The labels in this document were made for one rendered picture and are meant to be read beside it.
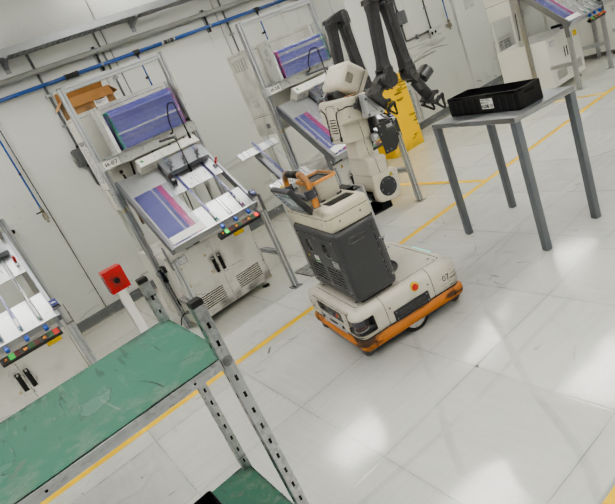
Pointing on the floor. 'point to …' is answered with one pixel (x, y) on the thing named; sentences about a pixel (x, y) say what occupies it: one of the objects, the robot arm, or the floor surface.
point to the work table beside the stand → (520, 156)
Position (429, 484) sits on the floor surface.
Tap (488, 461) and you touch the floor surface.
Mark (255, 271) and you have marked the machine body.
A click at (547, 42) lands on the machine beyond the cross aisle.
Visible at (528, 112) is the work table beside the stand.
